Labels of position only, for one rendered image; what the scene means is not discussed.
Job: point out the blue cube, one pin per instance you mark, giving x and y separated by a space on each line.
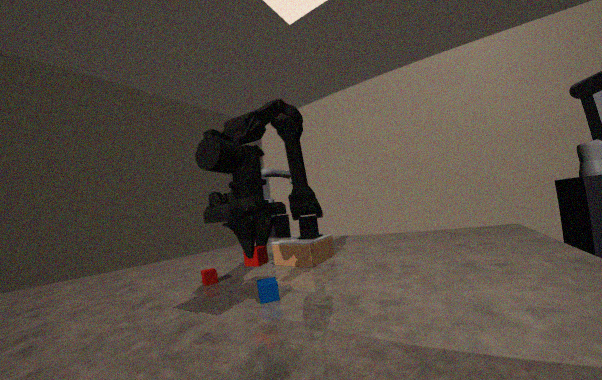
268 290

